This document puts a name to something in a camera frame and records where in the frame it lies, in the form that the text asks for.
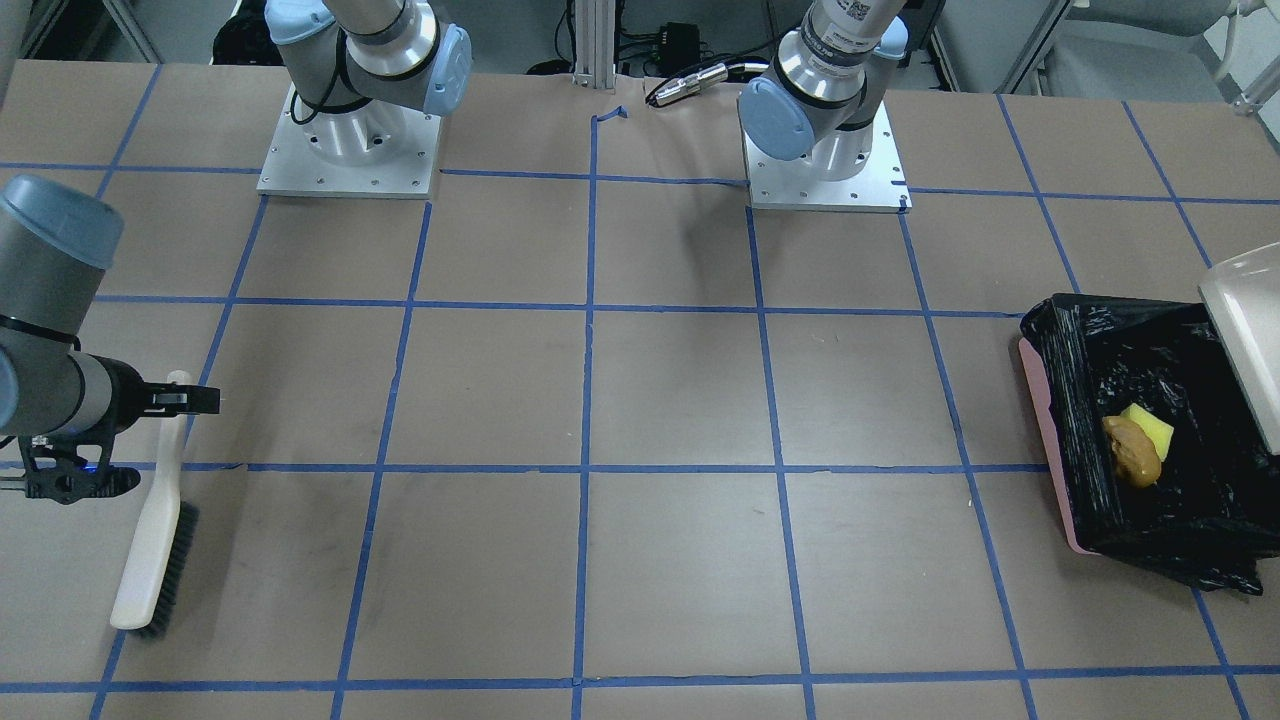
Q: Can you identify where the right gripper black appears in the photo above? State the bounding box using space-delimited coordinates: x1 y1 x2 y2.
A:
96 363 221 434

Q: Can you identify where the beige hand brush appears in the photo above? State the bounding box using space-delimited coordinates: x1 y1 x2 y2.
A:
110 409 198 641

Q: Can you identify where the yellow round bread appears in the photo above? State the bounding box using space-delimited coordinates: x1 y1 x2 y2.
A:
1102 415 1164 489

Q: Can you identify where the green yellow sponge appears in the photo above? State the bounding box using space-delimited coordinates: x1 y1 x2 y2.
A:
1119 404 1175 462

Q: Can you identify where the beige plastic dustpan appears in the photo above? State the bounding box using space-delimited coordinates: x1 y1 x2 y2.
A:
1199 242 1279 456

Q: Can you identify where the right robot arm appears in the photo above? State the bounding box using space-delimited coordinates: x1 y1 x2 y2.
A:
1 1 474 438

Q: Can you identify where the bin with black bag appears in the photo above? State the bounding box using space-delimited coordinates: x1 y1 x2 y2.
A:
1020 293 1279 596

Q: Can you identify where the black box behind table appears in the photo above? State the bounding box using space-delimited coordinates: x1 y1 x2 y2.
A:
655 22 701 74

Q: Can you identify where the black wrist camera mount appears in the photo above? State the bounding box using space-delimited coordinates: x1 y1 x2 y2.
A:
17 430 141 505

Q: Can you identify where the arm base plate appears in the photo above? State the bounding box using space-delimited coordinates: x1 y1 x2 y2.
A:
742 104 913 214
256 87 445 200

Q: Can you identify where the aluminium frame post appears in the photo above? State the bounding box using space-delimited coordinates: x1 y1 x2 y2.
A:
570 0 617 94

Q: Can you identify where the silver cable connector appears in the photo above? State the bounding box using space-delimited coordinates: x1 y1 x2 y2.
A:
645 63 730 109

